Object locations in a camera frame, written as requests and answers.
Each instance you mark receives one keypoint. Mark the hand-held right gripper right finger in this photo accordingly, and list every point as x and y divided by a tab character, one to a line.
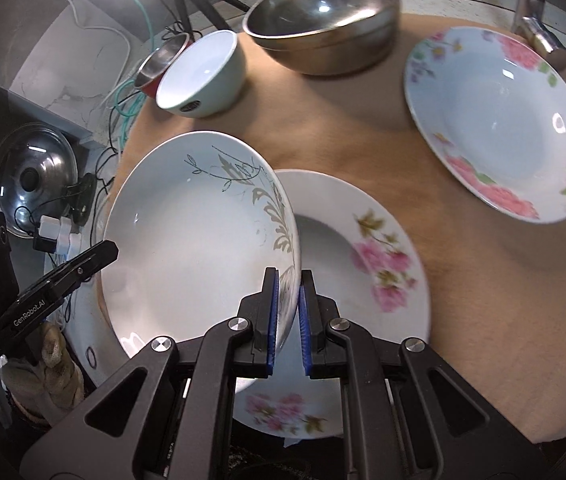
305	325

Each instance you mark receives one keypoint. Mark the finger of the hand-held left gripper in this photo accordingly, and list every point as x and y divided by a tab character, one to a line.
88	260

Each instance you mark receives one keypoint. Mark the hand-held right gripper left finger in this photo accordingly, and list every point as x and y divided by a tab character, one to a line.
271	320

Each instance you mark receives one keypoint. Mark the white plate pink flower print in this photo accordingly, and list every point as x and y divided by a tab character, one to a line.
343	260

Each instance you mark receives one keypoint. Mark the white plate grey leaf print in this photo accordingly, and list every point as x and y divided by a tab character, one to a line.
188	250

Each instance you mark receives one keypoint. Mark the small steel bowl red outside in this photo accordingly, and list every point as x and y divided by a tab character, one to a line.
160	62

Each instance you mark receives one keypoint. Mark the light blue ceramic bowl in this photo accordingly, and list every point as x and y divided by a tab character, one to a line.
203	70

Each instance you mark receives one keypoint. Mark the white plate pink purple flowers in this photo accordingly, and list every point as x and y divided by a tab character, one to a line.
498	120

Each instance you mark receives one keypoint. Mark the large stainless steel bowl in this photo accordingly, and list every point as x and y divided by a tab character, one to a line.
323	25

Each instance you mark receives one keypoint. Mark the person's left hand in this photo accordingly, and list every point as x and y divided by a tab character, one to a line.
53	365

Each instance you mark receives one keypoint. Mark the white power plug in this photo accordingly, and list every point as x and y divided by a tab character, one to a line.
60	232

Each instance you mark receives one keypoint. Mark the black clip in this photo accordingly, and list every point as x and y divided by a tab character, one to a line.
82	197

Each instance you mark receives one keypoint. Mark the stainless steel pot lid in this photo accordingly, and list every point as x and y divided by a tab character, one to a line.
33	175

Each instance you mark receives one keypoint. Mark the brown cloth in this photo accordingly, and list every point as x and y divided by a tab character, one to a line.
363	125

